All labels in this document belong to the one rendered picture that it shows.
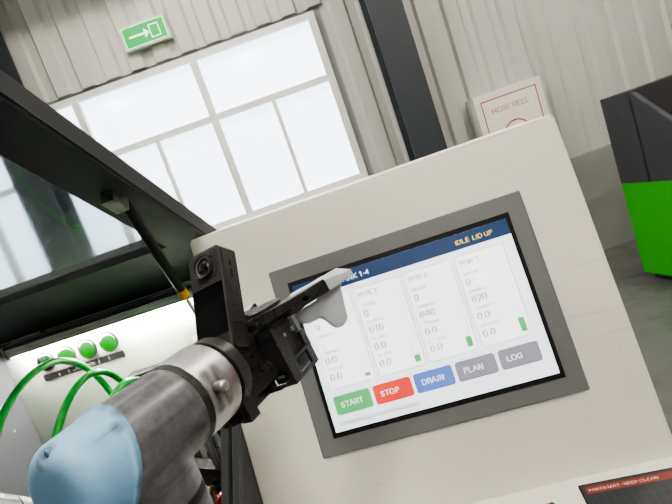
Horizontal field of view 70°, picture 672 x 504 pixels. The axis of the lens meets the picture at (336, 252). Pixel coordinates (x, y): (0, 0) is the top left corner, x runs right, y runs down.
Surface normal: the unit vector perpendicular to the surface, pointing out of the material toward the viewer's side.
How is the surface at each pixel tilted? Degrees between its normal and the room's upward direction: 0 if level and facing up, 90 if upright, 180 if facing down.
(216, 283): 59
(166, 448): 90
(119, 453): 68
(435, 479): 76
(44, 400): 90
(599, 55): 90
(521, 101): 90
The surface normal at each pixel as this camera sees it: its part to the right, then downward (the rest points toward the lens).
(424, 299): -0.17, -0.04
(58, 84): 0.03, 0.14
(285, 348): 0.81, -0.36
